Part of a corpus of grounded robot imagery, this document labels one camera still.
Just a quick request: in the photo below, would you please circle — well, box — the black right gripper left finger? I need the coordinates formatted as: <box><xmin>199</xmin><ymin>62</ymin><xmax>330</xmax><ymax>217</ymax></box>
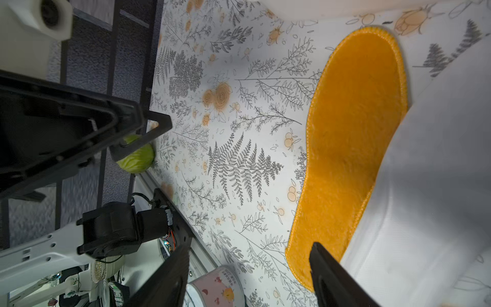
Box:
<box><xmin>124</xmin><ymin>245</ymin><xmax>190</xmax><ymax>307</ymax></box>

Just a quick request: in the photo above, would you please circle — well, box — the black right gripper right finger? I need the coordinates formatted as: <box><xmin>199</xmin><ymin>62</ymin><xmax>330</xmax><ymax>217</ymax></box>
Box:
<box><xmin>309</xmin><ymin>243</ymin><xmax>379</xmax><ymax>307</ymax></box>

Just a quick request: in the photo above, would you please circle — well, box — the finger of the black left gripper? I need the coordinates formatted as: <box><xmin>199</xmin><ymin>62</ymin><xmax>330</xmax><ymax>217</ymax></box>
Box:
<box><xmin>109</xmin><ymin>111</ymin><xmax>173</xmax><ymax>162</ymax></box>
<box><xmin>1</xmin><ymin>71</ymin><xmax>144</xmax><ymax>199</ymax></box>

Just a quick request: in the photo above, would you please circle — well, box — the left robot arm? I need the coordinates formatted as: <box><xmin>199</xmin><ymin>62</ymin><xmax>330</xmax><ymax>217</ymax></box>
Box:
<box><xmin>1</xmin><ymin>71</ymin><xmax>173</xmax><ymax>294</ymax></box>

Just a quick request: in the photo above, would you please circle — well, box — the white plastic storage box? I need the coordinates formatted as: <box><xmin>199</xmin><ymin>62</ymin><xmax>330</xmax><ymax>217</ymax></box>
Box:
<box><xmin>247</xmin><ymin>0</ymin><xmax>442</xmax><ymax>21</ymax></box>

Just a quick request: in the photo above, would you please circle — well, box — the green cabbage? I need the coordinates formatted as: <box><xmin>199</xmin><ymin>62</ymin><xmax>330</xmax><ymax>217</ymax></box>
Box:
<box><xmin>116</xmin><ymin>143</ymin><xmax>155</xmax><ymax>174</ymax></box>

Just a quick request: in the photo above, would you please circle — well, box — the left white insole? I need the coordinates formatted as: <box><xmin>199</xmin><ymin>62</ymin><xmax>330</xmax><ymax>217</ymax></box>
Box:
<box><xmin>341</xmin><ymin>38</ymin><xmax>490</xmax><ymax>306</ymax></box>

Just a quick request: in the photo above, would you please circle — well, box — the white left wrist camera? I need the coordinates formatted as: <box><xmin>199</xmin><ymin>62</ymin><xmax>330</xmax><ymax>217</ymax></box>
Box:
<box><xmin>1</xmin><ymin>0</ymin><xmax>73</xmax><ymax>79</ymax></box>

